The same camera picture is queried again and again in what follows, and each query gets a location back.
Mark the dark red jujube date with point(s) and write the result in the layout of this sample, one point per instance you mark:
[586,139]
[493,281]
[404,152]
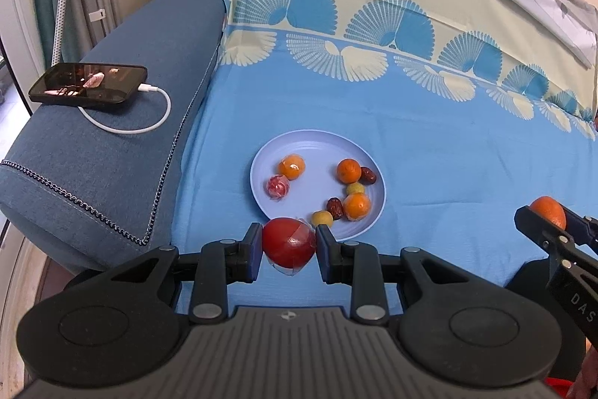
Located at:
[368,175]
[334,207]

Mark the blue cream fan-print blanket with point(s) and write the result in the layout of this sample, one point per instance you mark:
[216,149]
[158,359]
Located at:
[444,123]

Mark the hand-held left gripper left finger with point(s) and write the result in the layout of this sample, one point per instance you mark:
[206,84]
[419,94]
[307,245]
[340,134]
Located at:
[254,252]

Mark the plain red fruit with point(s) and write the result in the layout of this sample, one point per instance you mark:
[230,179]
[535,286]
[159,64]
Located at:
[287,247]

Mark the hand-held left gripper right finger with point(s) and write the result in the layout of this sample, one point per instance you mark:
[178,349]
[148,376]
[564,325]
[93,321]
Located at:
[324,254]

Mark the small yellow-green fruit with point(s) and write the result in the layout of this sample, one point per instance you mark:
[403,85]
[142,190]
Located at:
[355,188]

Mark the light blue plate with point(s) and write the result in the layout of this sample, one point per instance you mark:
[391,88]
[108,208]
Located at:
[313,156]

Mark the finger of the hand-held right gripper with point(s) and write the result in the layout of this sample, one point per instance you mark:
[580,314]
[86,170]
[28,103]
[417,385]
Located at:
[537,228]
[584,226]

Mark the black smartphone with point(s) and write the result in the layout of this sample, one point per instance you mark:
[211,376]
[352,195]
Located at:
[88,82]

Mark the red white-marbled fruit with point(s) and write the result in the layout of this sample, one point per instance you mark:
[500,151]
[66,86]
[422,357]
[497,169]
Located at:
[278,187]

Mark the small yellow fruit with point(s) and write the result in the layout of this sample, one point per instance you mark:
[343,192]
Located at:
[322,218]

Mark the blue sofa armrest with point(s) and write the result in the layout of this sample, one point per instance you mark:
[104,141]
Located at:
[117,156]

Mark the plastic-wrapped orange mandarin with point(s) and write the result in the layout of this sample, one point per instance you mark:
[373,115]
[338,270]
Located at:
[357,206]
[292,166]

